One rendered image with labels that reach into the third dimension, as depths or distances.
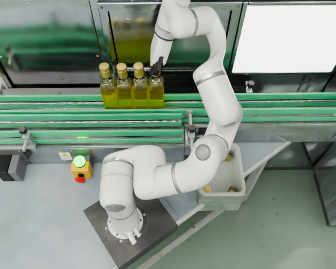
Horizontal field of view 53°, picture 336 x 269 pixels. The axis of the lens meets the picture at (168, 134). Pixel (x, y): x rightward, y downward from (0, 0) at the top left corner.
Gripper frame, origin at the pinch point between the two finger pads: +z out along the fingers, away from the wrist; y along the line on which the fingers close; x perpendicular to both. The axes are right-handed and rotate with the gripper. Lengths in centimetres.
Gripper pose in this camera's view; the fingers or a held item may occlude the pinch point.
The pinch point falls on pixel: (154, 66)
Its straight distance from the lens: 116.3
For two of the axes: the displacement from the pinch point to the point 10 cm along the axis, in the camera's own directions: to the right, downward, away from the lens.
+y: 0.0, 8.4, -5.4
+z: -2.6, 5.2, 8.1
